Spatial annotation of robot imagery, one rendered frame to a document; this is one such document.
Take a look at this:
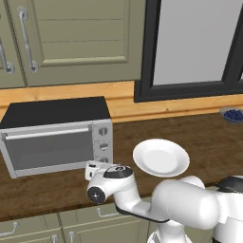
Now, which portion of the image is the silver black toaster oven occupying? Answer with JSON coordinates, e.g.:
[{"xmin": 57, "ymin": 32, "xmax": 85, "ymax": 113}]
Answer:
[{"xmin": 0, "ymin": 96, "xmax": 115, "ymax": 180}]

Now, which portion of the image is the glass toaster oven door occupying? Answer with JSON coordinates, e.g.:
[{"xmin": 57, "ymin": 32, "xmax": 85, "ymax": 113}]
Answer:
[{"xmin": 0, "ymin": 123, "xmax": 97, "ymax": 179}]

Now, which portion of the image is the olive base cupboard door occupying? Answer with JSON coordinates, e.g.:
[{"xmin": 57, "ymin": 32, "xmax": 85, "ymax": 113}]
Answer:
[
  {"xmin": 0, "ymin": 231, "xmax": 64, "ymax": 243},
  {"xmin": 62, "ymin": 217, "xmax": 151, "ymax": 243}
]

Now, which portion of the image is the white round plate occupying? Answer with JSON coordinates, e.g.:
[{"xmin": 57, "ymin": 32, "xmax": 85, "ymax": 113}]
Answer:
[{"xmin": 132, "ymin": 138, "xmax": 191, "ymax": 178}]

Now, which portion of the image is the black framed window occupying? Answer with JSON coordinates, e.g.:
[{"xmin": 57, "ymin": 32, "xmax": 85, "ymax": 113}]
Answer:
[{"xmin": 133, "ymin": 0, "xmax": 243, "ymax": 103}]

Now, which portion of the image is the olive drawer front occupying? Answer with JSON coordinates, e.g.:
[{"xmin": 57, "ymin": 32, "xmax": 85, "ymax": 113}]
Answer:
[
  {"xmin": 0, "ymin": 212, "xmax": 62, "ymax": 239},
  {"xmin": 58, "ymin": 196, "xmax": 153, "ymax": 230}
]

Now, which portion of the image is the bowl of blueberries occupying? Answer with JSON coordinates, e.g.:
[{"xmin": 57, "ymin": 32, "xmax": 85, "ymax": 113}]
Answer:
[{"xmin": 219, "ymin": 105, "xmax": 243, "ymax": 125}]

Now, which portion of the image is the silver toaster oven door handle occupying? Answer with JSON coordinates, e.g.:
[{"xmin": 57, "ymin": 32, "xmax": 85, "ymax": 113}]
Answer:
[{"xmin": 1, "ymin": 126, "xmax": 93, "ymax": 141}]

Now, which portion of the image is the wide olive wall cupboard door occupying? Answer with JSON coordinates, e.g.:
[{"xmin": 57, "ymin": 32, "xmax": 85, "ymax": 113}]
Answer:
[{"xmin": 5, "ymin": 0, "xmax": 147, "ymax": 88}]

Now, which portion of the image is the silver drawer handle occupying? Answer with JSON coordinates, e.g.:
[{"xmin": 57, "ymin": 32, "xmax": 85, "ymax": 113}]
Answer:
[
  {"xmin": 0, "ymin": 221, "xmax": 20, "ymax": 238},
  {"xmin": 96, "ymin": 206, "xmax": 121, "ymax": 219}
]

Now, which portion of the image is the silver wall cupboard handle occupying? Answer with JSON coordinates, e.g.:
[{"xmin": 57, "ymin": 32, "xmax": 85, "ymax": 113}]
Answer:
[
  {"xmin": 0, "ymin": 37, "xmax": 16, "ymax": 76},
  {"xmin": 16, "ymin": 5, "xmax": 40, "ymax": 74}
]

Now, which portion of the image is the narrow olive wall cupboard door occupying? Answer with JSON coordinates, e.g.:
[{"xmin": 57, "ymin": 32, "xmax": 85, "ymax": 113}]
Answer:
[{"xmin": 0, "ymin": 0, "xmax": 28, "ymax": 90}]

